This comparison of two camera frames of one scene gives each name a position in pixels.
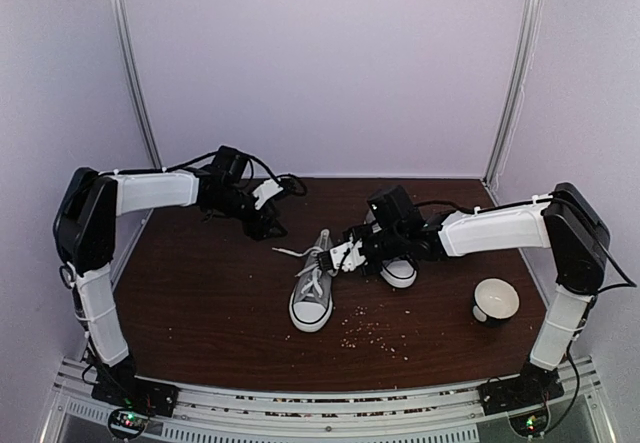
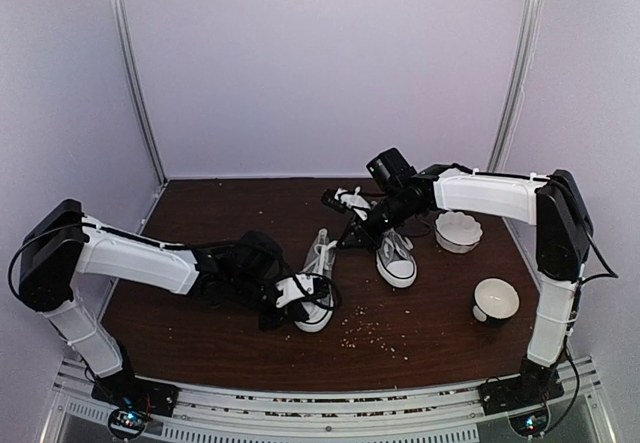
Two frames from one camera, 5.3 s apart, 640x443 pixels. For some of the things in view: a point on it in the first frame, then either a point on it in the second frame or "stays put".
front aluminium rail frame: (445, 415) stays put
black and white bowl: (494, 300) stays put
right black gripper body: (390, 241) -> (398, 212)
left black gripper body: (230, 202) -> (247, 290)
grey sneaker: (399, 273) stays put
